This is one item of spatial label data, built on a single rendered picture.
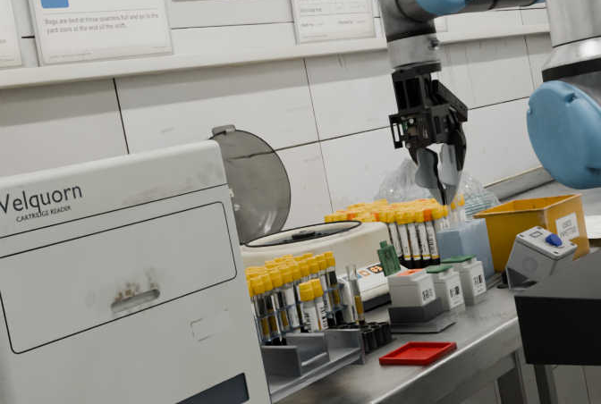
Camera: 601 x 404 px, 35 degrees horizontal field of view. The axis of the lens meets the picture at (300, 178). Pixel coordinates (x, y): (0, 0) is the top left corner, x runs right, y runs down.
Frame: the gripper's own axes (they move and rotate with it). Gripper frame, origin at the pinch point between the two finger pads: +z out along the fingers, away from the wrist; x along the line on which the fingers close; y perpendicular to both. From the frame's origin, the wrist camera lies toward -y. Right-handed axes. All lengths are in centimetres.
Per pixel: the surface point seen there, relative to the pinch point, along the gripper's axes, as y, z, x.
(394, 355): 33.0, 14.8, 5.4
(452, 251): 2.0, 8.3, 0.3
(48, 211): 79, -12, 4
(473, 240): -2.2, 7.6, 2.0
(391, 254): 18.9, 4.9, -0.6
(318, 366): 49, 11, 5
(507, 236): -13.0, 9.2, 3.1
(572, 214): -20.7, 8.0, 11.7
